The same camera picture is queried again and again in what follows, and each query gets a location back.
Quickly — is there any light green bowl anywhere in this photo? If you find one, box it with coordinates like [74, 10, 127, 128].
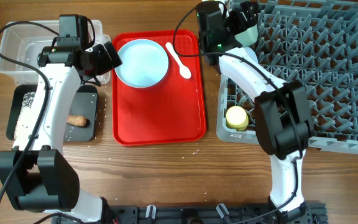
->
[234, 25, 258, 47]

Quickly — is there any light blue plate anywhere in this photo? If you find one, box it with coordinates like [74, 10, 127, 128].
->
[114, 39, 169, 88]

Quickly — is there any orange carrot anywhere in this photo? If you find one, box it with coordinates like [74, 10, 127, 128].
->
[67, 115, 88, 127]

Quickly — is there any white plastic spoon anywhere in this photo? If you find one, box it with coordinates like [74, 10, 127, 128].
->
[165, 42, 191, 79]

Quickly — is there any yellow plastic cup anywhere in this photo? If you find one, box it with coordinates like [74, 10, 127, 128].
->
[226, 106, 249, 131]

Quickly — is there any white rice pile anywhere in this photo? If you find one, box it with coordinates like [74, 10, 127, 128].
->
[14, 92, 37, 140]

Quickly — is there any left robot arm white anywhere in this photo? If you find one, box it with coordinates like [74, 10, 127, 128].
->
[0, 43, 121, 223]

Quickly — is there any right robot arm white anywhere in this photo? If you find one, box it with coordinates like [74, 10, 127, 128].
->
[195, 1, 313, 216]

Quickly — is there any black waste tray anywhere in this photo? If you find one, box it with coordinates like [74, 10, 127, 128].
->
[6, 85, 98, 142]

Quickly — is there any clear plastic waste bin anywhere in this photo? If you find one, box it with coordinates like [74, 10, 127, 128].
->
[0, 20, 111, 85]

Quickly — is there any grey dishwasher rack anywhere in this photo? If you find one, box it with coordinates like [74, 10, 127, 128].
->
[216, 0, 358, 156]

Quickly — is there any red serving tray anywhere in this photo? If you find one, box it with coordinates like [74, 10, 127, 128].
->
[111, 29, 206, 146]

